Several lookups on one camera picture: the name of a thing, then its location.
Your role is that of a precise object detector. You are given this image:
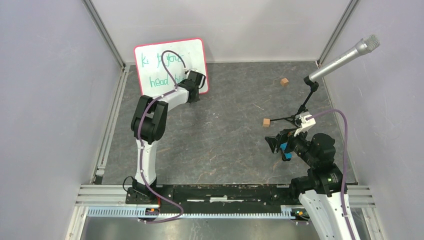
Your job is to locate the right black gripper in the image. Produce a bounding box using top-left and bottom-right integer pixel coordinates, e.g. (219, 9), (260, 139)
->
(264, 123), (317, 166)

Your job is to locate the blue whiteboard eraser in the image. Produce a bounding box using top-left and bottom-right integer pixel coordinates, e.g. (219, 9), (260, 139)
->
(279, 142), (292, 162)

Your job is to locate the pink framed whiteboard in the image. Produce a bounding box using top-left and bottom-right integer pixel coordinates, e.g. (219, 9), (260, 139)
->
(133, 38), (209, 97)

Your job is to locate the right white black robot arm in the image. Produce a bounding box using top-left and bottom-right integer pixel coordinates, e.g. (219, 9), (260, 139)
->
(264, 128), (360, 240)

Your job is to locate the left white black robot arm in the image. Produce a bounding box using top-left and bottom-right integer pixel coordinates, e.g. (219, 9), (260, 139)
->
(129, 70), (207, 204)

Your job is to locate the near wooden cube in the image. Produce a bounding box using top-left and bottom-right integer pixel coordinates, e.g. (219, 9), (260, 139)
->
(262, 118), (271, 128)

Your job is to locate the wooden cube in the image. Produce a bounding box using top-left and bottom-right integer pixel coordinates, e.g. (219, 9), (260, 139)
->
(280, 78), (290, 87)
(262, 118), (271, 128)

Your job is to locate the far wooden cube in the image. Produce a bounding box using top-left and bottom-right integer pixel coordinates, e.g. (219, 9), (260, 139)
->
(280, 78), (290, 87)

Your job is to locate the black microphone tripod stand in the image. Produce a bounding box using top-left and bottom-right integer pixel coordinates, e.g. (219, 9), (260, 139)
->
(270, 80), (319, 127)

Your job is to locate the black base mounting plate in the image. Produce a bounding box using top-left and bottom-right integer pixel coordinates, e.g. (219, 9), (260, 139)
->
(125, 184), (301, 214)

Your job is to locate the silver microphone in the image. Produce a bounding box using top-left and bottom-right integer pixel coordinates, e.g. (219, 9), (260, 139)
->
(303, 34), (380, 86)

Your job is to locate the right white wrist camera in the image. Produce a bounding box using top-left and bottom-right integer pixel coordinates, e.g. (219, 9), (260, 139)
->
(294, 111), (316, 137)

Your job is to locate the aluminium cable duct rail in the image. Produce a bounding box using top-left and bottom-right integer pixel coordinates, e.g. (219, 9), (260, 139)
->
(86, 206), (309, 221)

